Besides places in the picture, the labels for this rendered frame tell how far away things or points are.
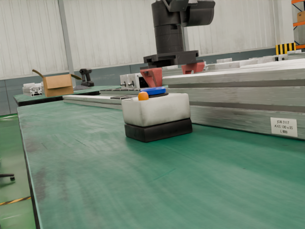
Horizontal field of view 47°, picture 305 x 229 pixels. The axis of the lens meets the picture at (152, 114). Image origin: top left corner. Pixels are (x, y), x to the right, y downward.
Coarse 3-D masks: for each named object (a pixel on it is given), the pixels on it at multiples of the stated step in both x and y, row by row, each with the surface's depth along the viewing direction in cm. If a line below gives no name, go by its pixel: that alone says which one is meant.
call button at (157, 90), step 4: (148, 88) 53; (152, 88) 52; (156, 88) 52; (160, 88) 53; (164, 88) 53; (148, 92) 52; (152, 92) 52; (156, 92) 52; (160, 92) 52; (164, 92) 53
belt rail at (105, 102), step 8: (64, 96) 170; (72, 96) 156; (80, 96) 146; (88, 96) 138; (96, 96) 131; (104, 96) 124; (80, 104) 144; (88, 104) 132; (96, 104) 123; (104, 104) 114; (112, 104) 109; (120, 104) 102
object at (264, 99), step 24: (216, 72) 52; (240, 72) 47; (264, 72) 43; (288, 72) 40; (192, 96) 59; (216, 96) 53; (240, 96) 48; (264, 96) 44; (288, 96) 40; (192, 120) 60; (216, 120) 54; (240, 120) 49; (264, 120) 45; (288, 120) 41
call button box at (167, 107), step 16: (160, 96) 52; (176, 96) 51; (128, 112) 54; (144, 112) 49; (160, 112) 50; (176, 112) 51; (128, 128) 55; (144, 128) 50; (160, 128) 50; (176, 128) 52
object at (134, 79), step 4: (128, 76) 174; (132, 76) 169; (136, 76) 166; (140, 76) 167; (128, 80) 175; (132, 80) 170; (136, 80) 166; (140, 80) 169; (144, 80) 170; (128, 84) 169; (132, 84) 170; (136, 84) 166; (140, 84) 169; (144, 84) 170
